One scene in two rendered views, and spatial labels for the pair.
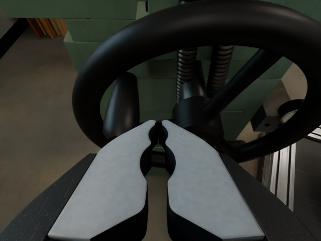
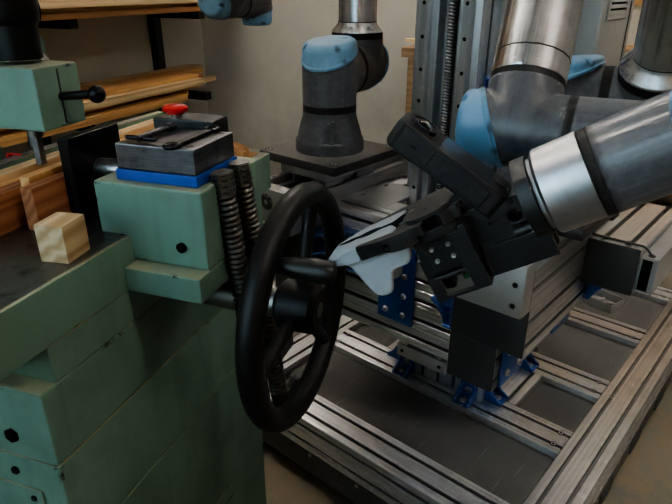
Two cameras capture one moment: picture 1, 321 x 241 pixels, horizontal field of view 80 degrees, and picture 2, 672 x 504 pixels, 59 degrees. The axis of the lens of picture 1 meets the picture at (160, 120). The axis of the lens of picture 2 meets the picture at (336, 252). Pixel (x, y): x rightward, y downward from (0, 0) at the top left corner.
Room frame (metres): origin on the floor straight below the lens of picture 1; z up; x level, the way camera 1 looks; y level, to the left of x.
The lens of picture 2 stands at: (-0.12, 0.51, 1.15)
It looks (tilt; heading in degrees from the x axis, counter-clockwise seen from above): 25 degrees down; 290
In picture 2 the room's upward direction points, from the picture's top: straight up
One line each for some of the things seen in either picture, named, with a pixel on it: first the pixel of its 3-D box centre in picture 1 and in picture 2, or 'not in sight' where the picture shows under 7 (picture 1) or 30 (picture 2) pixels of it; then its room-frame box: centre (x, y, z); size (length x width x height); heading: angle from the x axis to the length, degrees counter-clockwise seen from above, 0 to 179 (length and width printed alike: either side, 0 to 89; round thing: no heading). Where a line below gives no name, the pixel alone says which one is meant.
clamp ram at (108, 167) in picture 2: not in sight; (115, 169); (0.37, -0.05, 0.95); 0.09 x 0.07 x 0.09; 91
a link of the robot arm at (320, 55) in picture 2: not in sight; (330, 70); (0.33, -0.71, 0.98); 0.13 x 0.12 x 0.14; 83
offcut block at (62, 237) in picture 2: not in sight; (62, 237); (0.33, 0.08, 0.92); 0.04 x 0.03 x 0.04; 98
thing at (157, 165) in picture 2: not in sight; (183, 143); (0.27, -0.06, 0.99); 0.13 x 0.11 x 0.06; 91
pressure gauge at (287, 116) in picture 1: (291, 113); not in sight; (0.26, -0.30, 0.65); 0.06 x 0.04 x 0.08; 91
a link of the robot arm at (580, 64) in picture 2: not in sight; (563, 98); (-0.14, -0.53, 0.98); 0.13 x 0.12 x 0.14; 174
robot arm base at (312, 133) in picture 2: not in sight; (329, 125); (0.33, -0.71, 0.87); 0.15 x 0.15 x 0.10
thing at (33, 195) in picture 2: not in sight; (81, 187); (0.41, -0.04, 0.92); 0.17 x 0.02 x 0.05; 91
